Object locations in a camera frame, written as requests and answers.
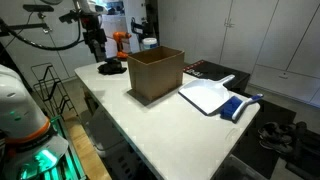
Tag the white plastic dustpan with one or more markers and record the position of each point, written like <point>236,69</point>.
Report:
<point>206,94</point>

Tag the white cabinet doors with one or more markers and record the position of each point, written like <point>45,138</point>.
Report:
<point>277,42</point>

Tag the wooden base board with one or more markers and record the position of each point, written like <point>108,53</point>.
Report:
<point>89,159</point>

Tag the pair of dark shoes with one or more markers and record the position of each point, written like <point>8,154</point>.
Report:
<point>279,138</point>

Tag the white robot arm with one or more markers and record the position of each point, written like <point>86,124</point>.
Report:
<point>36,145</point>

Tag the black crumpled cloth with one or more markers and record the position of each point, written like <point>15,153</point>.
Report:
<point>111,66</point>

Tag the blue and white hand brush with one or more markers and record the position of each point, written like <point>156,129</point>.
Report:
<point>234,107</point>

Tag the black wire rack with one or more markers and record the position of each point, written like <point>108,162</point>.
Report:
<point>51,90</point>

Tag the orange cordless drill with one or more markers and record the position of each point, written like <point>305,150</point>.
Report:
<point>118,37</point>

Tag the black camera on stand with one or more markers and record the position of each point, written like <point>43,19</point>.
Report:
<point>37,8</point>

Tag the grey plastic storage bin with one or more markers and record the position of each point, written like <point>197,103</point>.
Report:
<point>115,152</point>

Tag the brown cardboard box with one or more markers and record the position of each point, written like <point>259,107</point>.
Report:
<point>155,72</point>

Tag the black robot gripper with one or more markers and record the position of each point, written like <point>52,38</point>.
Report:
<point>94,33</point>

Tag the white wipes canister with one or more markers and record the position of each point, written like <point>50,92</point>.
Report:
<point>149,43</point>

